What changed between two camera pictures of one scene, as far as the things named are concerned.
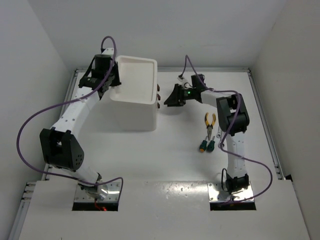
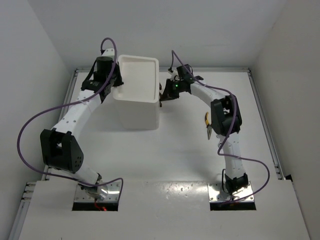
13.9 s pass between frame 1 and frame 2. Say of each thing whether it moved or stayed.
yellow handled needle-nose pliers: stayed
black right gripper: moved
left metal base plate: stayed
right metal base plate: stayed
